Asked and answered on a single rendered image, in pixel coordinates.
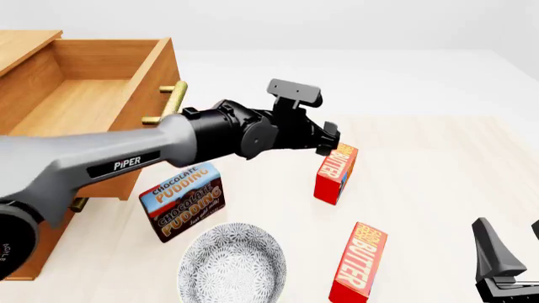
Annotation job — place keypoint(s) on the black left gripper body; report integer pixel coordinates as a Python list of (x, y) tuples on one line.
[(327, 139)]

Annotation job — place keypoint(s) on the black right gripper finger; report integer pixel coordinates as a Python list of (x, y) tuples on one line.
[(492, 252), (536, 228)]

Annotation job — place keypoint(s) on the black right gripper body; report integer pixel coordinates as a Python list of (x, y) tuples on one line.
[(511, 293)]

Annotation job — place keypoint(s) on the grey and black left robot arm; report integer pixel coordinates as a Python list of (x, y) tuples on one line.
[(126, 143)]

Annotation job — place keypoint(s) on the red butter box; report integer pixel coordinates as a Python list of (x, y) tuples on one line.
[(358, 265), (332, 180)]

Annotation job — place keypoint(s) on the open wooden drawer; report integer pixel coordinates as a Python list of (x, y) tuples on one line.
[(84, 94)]

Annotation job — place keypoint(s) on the wooden cabinet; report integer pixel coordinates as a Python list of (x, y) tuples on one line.
[(21, 44)]

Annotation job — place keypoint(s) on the chocolate pudding box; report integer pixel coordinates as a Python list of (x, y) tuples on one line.
[(187, 202)]

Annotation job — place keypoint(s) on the grey patterned bowl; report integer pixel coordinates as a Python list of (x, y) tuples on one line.
[(231, 265)]

